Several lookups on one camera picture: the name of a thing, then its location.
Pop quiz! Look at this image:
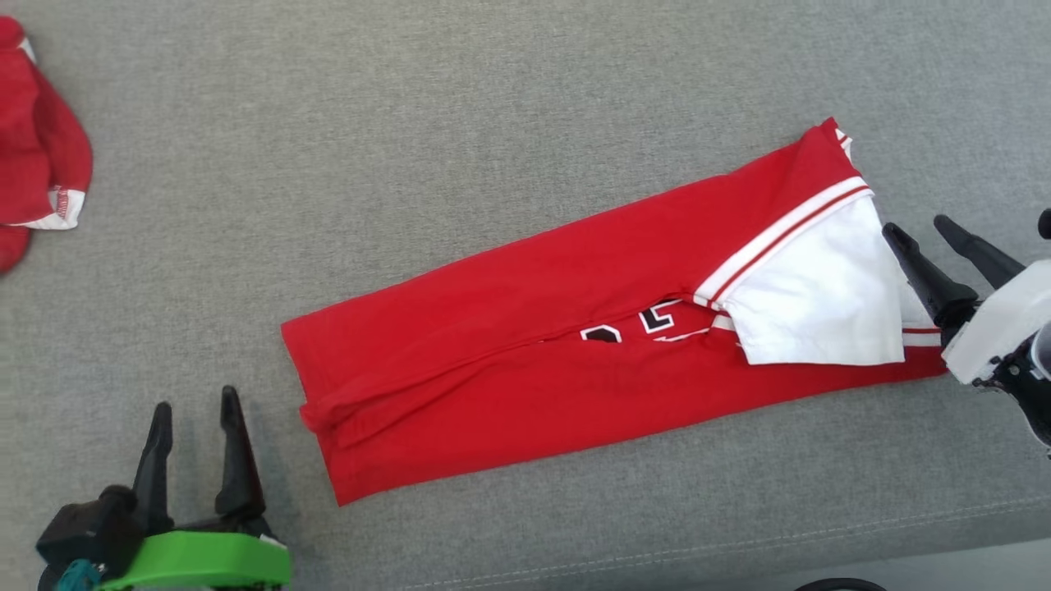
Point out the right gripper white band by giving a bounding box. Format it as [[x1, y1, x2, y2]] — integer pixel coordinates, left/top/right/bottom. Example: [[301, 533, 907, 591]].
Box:
[[883, 215, 1051, 385]]

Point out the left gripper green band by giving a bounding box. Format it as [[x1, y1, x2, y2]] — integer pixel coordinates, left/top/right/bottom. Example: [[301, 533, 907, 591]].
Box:
[[94, 386, 292, 591]]

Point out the red shorts white hem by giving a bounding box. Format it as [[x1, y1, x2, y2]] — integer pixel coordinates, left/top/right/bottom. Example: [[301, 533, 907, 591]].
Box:
[[0, 16, 94, 276]]

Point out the red white jersey shirt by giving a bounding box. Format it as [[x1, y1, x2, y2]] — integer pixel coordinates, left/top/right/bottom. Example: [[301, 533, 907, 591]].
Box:
[[281, 117, 949, 507]]

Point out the grey fabric sofa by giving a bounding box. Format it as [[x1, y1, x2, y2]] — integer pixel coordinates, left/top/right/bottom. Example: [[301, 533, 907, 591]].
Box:
[[0, 0, 1051, 591]]

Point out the left teal plug cable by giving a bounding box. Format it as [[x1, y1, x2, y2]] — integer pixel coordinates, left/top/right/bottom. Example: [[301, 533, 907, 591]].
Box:
[[56, 560, 103, 591]]

